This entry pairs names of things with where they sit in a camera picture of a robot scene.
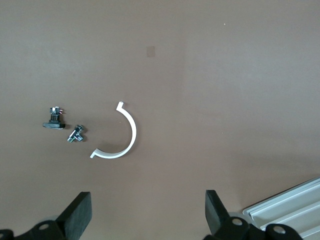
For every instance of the black switch part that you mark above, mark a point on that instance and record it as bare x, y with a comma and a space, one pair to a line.
52, 125

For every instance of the small metal fitting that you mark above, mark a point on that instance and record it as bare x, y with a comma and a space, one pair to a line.
76, 133

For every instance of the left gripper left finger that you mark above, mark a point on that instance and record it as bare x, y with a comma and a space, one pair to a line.
75, 217

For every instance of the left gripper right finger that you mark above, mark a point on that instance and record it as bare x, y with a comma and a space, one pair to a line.
217, 215

